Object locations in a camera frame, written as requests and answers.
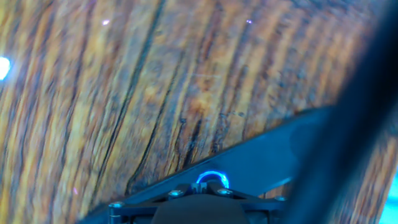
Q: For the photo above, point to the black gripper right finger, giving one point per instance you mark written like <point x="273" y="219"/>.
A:
<point x="261" y="207"/>

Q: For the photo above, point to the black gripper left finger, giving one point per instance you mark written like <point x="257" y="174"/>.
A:
<point x="136" y="210"/>

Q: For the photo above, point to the black bar speaker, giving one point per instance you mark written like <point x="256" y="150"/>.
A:
<point x="255" y="161"/>

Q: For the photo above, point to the wood grain table mat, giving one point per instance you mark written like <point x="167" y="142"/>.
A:
<point x="93" y="93"/>

